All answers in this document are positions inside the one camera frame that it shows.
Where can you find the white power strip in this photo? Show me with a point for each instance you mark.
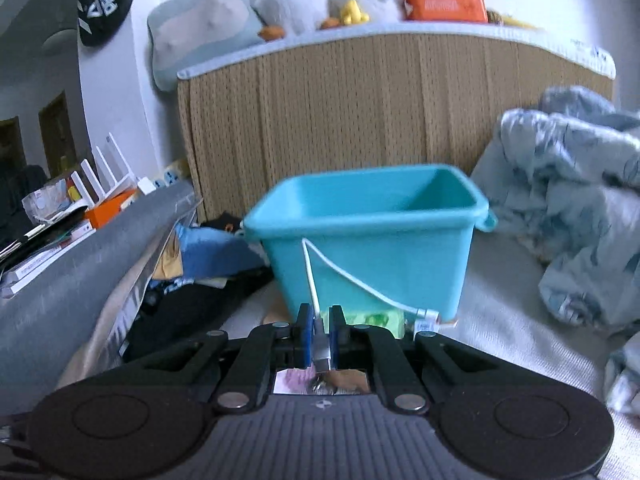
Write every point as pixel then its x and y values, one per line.
pixel 170 177

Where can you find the clear plastic bag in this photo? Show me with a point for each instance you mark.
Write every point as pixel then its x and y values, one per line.
pixel 45 200

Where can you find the blue garment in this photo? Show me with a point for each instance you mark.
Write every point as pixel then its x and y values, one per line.
pixel 210 255

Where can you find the yellow toy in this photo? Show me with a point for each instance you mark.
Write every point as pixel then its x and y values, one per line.
pixel 515 22

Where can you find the woven rattan headboard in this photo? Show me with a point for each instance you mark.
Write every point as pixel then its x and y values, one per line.
pixel 350 110

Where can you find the blue cloud-shaped pillow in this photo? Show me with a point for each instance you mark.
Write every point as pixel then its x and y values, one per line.
pixel 200 20

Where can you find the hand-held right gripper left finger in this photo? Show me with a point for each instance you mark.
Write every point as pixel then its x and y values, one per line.
pixel 301 340

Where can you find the pale woven bed mat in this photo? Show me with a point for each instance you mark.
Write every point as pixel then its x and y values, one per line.
pixel 500 350

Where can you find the orange cardboard box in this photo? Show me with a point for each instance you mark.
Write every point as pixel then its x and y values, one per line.
pixel 107 212

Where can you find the pink plush toy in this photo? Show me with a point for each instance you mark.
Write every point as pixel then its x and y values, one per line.
pixel 290 382

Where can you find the beige sheet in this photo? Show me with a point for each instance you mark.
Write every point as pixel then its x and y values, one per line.
pixel 105 320

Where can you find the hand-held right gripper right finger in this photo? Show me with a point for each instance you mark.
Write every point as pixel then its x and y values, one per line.
pixel 337 337

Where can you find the yellow garment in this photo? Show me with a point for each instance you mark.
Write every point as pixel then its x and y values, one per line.
pixel 167 262

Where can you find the black printed cap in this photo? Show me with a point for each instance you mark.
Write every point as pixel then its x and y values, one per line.
pixel 105 5

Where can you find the black garment with eyes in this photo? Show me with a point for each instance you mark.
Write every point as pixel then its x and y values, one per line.
pixel 222 222

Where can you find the brown fluffy plush toy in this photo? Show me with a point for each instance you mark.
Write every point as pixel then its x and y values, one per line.
pixel 350 381

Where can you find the grey padded bed rail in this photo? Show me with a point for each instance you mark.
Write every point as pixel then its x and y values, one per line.
pixel 65 280

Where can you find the teal plastic storage bin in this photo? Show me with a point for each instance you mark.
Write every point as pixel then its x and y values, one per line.
pixel 375 240

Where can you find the white router with antennas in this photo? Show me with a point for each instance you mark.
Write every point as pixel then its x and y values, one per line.
pixel 117 160

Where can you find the stack of books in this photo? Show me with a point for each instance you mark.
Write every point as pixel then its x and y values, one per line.
pixel 40 260

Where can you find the leaf print blanket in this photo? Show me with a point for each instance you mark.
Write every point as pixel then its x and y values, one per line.
pixel 575 185

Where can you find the green snack packet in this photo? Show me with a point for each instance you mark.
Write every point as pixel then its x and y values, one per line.
pixel 380 320

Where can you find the light blue quilted cover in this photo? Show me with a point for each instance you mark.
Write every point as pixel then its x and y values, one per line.
pixel 400 30

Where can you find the white goose plush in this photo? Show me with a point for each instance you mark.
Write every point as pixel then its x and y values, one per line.
pixel 290 0

